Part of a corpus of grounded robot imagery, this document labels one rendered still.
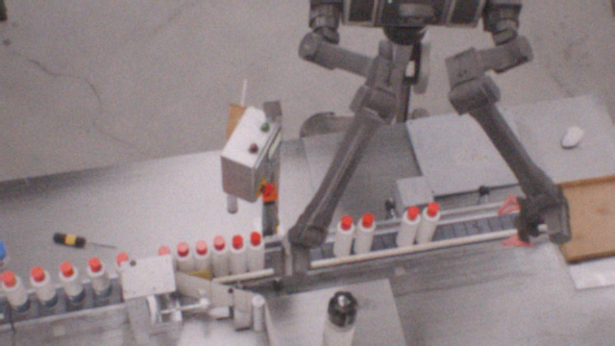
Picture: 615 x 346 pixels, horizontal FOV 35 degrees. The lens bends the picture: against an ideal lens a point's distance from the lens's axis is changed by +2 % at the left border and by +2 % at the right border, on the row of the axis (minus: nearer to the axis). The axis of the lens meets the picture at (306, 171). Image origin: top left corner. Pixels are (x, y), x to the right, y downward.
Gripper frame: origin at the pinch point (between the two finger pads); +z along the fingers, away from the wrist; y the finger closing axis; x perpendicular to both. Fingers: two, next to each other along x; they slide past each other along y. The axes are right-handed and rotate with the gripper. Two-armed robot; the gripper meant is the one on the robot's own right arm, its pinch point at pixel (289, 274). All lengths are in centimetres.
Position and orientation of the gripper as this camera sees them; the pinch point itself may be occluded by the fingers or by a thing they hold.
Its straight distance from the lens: 263.0
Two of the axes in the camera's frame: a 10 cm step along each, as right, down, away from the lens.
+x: -2.0, -8.4, 5.1
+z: -0.6, 5.3, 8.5
